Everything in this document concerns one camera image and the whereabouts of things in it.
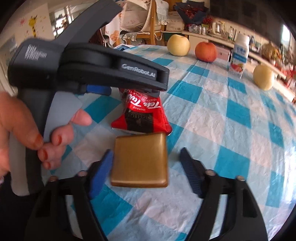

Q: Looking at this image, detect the gold square box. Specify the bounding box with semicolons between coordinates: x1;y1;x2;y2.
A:
110;133;169;188

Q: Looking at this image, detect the red milk tea packet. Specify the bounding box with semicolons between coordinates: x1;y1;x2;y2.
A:
111;89;172;135

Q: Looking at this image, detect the person's left hand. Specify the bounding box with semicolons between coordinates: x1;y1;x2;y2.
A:
1;92;92;180

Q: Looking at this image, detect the blue checkered tablecloth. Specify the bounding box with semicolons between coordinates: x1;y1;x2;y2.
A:
49;44;296;241

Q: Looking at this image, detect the wooden chair with cover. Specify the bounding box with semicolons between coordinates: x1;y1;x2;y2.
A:
120;1;169;45

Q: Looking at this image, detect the yellow pear right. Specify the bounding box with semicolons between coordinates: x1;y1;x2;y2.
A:
253;65;275;91

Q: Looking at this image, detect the yellow pear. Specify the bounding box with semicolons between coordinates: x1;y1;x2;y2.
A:
167;34;191;56
253;65;275;91

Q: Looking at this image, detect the red apple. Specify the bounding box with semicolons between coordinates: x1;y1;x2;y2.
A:
195;42;218;63

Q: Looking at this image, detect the yellow pear left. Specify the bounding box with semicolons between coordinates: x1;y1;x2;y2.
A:
167;34;191;56

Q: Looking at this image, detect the white yogurt drink bottle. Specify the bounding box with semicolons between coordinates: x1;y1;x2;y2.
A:
229;33;250;78

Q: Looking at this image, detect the electric kettle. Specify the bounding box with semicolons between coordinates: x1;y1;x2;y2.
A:
212;21;225;37

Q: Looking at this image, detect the dark flower bouquet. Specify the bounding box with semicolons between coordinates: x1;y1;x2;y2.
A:
174;1;209;25

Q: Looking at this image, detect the giraffe wall sticker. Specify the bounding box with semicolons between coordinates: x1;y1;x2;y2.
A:
29;15;38;38

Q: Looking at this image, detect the black wall television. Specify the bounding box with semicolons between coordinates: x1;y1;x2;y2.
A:
210;1;295;51

